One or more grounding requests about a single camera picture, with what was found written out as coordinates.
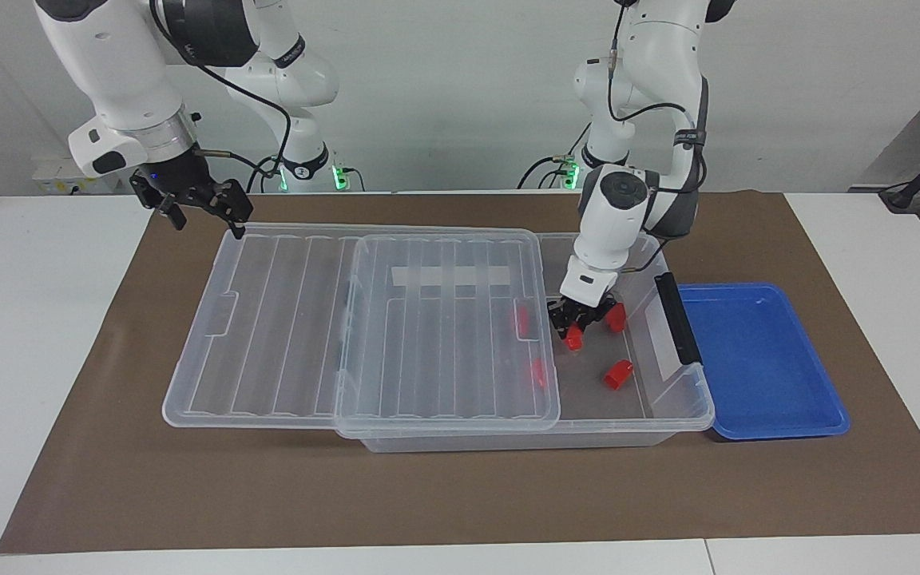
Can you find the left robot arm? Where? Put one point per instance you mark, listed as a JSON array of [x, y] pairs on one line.
[[616, 224]]

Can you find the clear plastic box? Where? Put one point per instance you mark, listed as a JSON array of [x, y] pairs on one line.
[[588, 415]]

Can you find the red block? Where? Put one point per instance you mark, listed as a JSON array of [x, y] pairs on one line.
[[538, 372], [521, 320], [618, 374], [574, 340], [617, 318]]

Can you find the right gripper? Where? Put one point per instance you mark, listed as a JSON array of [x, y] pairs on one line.
[[176, 177]]

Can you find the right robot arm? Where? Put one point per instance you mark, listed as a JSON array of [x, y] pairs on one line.
[[109, 64]]

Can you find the black box latch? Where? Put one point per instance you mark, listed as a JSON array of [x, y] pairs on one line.
[[677, 318]]

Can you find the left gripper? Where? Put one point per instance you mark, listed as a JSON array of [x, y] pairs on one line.
[[584, 302]]

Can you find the clear plastic lid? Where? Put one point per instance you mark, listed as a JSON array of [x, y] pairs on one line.
[[284, 335]]

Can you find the blue plastic tray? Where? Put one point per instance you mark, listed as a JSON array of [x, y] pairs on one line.
[[755, 367]]

